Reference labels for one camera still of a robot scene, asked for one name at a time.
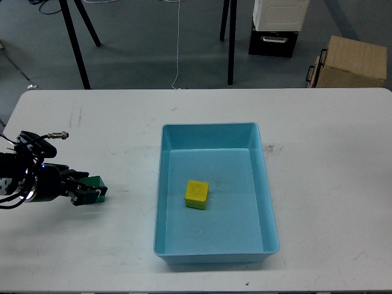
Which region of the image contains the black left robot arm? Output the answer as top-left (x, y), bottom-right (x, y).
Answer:
top-left (1, 130), bottom-right (108, 209)

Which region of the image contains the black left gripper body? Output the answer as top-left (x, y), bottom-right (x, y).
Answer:
top-left (29, 164), bottom-right (73, 202)

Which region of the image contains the black table leg right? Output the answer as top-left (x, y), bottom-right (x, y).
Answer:
top-left (227, 0), bottom-right (238, 86)

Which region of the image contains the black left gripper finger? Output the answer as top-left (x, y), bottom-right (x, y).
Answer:
top-left (69, 186), bottom-right (108, 206)
top-left (62, 169), bottom-right (89, 181)

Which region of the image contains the green cube block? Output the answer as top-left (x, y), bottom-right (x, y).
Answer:
top-left (80, 176), bottom-right (105, 189)

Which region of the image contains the blue plastic box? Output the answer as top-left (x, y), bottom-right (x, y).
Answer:
top-left (154, 122), bottom-right (280, 264)

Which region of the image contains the black table leg left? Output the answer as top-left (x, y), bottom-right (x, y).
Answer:
top-left (59, 0), bottom-right (91, 89)

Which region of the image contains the black table leg rear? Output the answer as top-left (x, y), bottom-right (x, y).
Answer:
top-left (219, 0), bottom-right (230, 42)

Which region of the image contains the yellow cube block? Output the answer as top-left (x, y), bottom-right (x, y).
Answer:
top-left (184, 180), bottom-right (209, 210)

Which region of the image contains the white hanging cable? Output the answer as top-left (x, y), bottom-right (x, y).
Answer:
top-left (164, 0), bottom-right (189, 90)

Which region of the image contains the black drawer box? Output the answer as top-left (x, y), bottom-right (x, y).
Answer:
top-left (248, 25), bottom-right (299, 58)

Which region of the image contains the black table leg slanted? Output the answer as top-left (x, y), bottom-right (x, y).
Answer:
top-left (74, 0), bottom-right (101, 47)

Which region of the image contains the black table leg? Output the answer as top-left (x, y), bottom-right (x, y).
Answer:
top-left (219, 0), bottom-right (230, 42)
top-left (59, 0), bottom-right (91, 89)
top-left (227, 0), bottom-right (238, 86)

